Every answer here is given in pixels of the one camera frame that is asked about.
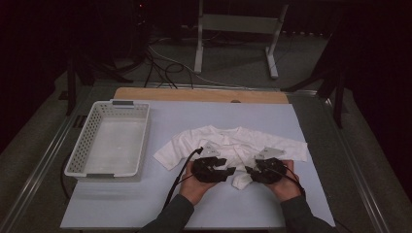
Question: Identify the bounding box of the looped black cable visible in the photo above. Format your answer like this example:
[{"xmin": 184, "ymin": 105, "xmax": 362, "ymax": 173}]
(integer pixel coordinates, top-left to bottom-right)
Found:
[{"xmin": 144, "ymin": 48, "xmax": 195, "ymax": 90}]

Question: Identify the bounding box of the hand-held gripper cable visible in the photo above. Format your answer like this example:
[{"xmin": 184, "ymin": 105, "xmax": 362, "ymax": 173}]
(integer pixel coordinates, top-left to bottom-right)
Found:
[
  {"xmin": 275, "ymin": 166, "xmax": 307, "ymax": 195},
  {"xmin": 161, "ymin": 146, "xmax": 204, "ymax": 210}
]

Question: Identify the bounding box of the metal rail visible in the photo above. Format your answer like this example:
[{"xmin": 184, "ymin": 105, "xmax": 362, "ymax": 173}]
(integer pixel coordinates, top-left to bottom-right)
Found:
[
  {"xmin": 319, "ymin": 91, "xmax": 392, "ymax": 233},
  {"xmin": 0, "ymin": 86, "xmax": 95, "ymax": 233}
]

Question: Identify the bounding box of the left hand-held gripper cable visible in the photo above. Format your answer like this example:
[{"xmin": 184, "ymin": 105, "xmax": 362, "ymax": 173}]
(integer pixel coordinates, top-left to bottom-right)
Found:
[{"xmin": 161, "ymin": 146, "xmax": 204, "ymax": 210}]

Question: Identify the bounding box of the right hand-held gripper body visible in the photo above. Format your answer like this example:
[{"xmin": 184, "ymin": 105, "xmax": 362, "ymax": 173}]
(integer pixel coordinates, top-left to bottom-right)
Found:
[{"xmin": 254, "ymin": 146, "xmax": 288, "ymax": 184}]

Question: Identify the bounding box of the right hand-held gripper cable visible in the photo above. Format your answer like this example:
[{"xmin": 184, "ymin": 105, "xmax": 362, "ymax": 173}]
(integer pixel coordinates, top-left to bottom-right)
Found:
[{"xmin": 275, "ymin": 166, "xmax": 307, "ymax": 195}]

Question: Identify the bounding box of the white perforated plastic basket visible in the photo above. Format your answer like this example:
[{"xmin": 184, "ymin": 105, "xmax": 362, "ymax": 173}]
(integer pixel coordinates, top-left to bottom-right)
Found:
[{"xmin": 63, "ymin": 99, "xmax": 152, "ymax": 183}]

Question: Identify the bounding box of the black stand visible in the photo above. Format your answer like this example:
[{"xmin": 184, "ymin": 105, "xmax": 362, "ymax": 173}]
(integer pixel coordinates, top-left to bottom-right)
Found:
[
  {"xmin": 281, "ymin": 32, "xmax": 349, "ymax": 130},
  {"xmin": 64, "ymin": 54, "xmax": 134, "ymax": 117}
]

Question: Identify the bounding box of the person's right hand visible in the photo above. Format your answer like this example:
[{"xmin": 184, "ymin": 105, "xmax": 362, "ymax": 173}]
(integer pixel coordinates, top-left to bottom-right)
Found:
[{"xmin": 268, "ymin": 159, "xmax": 304, "ymax": 203}]

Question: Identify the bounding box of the thin black cable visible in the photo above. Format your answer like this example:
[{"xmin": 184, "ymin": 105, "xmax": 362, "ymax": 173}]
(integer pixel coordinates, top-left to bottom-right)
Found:
[{"xmin": 59, "ymin": 151, "xmax": 72, "ymax": 200}]

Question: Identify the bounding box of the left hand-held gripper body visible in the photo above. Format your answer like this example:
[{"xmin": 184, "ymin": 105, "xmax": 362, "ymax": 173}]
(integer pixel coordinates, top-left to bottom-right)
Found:
[{"xmin": 191, "ymin": 141, "xmax": 229, "ymax": 183}]

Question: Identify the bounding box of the white metal stand frame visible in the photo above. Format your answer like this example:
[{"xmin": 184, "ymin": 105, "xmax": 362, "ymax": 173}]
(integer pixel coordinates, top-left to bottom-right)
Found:
[{"xmin": 193, "ymin": 0, "xmax": 290, "ymax": 81}]

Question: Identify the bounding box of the white baby romper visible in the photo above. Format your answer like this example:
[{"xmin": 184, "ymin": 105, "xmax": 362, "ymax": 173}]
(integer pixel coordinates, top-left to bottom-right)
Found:
[{"xmin": 153, "ymin": 124, "xmax": 309, "ymax": 191}]

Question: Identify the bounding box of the person's left hand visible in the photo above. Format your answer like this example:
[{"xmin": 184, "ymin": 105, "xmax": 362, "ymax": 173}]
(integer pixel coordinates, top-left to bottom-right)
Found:
[{"xmin": 179, "ymin": 160, "xmax": 218, "ymax": 207}]

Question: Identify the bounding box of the dark equipment rack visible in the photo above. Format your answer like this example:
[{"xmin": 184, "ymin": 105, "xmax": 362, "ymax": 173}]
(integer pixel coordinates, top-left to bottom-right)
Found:
[{"xmin": 129, "ymin": 0, "xmax": 154, "ymax": 62}]

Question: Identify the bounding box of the white cable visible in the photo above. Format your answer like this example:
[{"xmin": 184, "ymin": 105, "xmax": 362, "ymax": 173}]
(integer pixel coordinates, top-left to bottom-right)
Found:
[{"xmin": 148, "ymin": 46, "xmax": 249, "ymax": 89}]

